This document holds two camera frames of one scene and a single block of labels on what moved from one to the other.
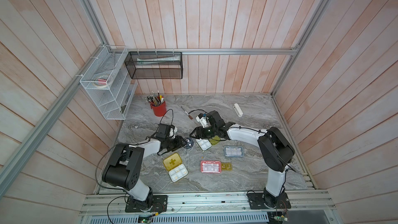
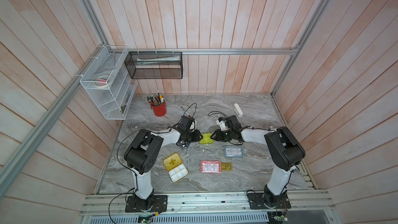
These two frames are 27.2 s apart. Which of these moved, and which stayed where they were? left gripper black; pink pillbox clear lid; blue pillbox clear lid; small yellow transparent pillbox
Moved: left gripper black
Stayed: pink pillbox clear lid; small yellow transparent pillbox; blue pillbox clear lid
